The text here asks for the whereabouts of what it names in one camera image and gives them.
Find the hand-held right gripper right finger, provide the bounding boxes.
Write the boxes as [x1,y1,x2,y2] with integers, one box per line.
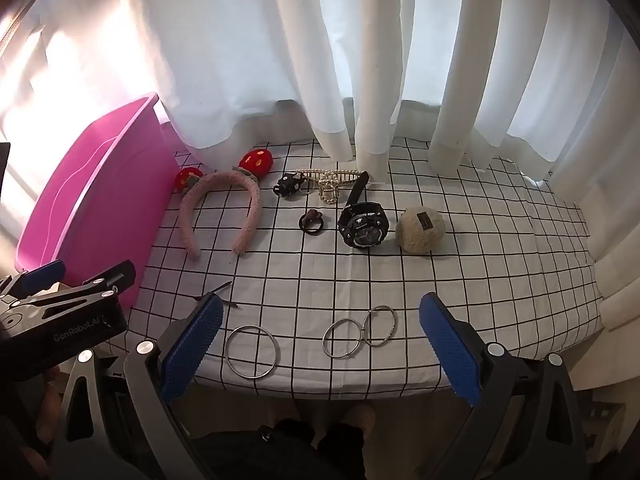
[419,291,588,480]

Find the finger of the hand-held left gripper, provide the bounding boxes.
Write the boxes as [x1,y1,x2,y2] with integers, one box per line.
[10,259,137,321]
[0,259,68,306]

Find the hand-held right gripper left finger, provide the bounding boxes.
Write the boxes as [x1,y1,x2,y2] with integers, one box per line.
[52,292,224,480]

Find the large silver bangle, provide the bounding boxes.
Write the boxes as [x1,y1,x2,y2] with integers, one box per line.
[224,325,280,380]

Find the black hairpin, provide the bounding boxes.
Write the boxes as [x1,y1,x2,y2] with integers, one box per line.
[192,281,241,309]

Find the pink plastic tub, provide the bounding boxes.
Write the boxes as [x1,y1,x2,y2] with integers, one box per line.
[14,91,193,311]

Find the beige plush toy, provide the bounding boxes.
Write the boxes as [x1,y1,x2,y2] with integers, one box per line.
[395,206,447,253]

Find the pink fluffy strawberry headband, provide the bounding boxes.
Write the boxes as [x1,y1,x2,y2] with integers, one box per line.
[174,149,275,261]

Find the black wrist watch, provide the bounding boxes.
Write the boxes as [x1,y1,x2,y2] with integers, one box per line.
[337,171,390,251]

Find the black and mauve hair tie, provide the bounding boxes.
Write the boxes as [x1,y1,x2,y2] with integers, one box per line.
[298,208,327,236]

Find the black camera keychain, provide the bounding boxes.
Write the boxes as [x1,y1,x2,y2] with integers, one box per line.
[272,171,306,198]

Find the gold pearl hair claw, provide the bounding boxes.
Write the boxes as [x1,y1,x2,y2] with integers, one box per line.
[299,167,362,206]

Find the person's left hand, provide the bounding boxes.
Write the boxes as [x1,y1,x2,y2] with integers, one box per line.
[36,366,68,443]

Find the black-checked white tablecloth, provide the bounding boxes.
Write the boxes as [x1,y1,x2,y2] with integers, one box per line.
[125,137,603,403]

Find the white curtain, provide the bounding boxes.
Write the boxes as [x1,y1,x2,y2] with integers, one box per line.
[0,0,640,396]

